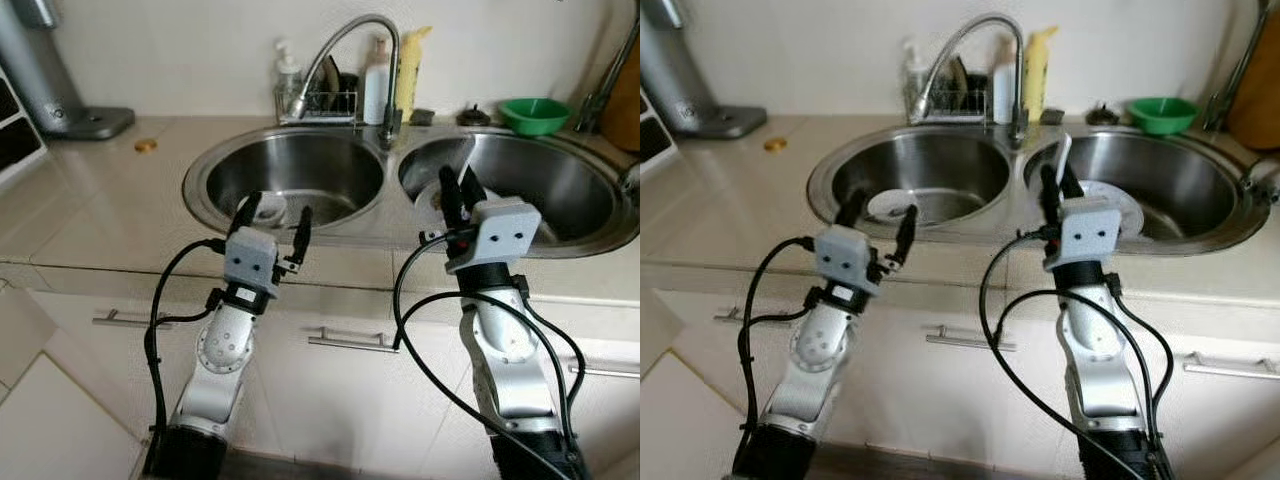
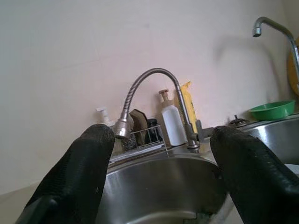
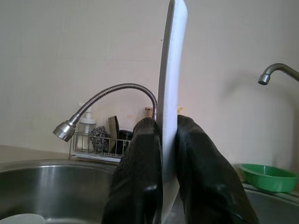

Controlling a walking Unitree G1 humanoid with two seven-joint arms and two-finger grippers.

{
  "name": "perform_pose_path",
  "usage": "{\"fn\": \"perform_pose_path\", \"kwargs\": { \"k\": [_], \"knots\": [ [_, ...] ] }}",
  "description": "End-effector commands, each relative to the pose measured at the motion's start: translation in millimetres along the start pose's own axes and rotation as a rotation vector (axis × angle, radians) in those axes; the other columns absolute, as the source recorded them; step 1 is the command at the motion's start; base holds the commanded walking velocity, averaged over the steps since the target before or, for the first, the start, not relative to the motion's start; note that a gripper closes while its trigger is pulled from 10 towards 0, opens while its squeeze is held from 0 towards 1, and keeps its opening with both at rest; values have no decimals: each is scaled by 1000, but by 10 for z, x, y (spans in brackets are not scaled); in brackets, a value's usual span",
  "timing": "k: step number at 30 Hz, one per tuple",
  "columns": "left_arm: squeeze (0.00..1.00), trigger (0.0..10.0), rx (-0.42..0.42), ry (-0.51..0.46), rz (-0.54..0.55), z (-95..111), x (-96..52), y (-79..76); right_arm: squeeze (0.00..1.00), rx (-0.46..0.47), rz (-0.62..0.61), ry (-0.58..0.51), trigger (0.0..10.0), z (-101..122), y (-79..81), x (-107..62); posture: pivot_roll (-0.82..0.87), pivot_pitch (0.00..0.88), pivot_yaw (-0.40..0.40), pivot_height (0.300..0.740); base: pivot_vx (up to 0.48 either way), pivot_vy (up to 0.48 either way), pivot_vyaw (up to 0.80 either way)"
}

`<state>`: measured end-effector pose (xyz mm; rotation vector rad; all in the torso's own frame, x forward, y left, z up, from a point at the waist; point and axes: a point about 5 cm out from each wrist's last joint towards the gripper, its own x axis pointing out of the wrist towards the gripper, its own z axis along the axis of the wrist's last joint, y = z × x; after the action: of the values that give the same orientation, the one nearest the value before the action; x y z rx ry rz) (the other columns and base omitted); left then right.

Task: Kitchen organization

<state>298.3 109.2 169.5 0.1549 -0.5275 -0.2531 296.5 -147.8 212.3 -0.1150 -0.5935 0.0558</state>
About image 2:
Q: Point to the brown scouring sponge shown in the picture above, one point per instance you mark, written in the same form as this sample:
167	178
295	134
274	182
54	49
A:
139	121

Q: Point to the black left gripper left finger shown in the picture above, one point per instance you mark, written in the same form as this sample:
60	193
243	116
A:
77	175

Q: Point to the chrome gooseneck faucet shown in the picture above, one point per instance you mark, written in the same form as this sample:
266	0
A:
256	29

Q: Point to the yellow plastic package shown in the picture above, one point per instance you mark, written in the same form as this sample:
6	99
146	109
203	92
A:
189	105

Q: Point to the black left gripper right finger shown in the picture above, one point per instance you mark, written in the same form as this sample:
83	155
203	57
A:
252	177

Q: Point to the flexible steel spray faucet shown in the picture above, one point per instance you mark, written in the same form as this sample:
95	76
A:
121	128

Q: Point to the small white pump dispenser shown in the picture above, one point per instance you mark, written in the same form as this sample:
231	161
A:
104	115

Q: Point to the stainless steel sink basin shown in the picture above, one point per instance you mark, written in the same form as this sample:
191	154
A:
158	182

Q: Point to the small black jar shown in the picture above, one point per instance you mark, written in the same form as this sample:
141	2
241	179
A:
153	130

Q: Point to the large stainless steel basin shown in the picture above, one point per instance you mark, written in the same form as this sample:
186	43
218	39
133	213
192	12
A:
273	137

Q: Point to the grey steel wool ball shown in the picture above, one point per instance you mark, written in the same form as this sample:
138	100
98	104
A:
129	141

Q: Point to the metal sink strainer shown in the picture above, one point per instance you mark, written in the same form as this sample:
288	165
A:
237	121

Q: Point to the white pump bottle beige cap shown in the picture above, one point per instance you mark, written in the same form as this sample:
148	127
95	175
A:
171	123

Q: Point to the round yellow board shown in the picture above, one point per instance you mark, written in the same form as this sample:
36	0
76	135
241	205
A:
292	70

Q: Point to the green plastic bowl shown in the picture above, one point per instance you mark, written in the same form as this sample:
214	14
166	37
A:
273	112

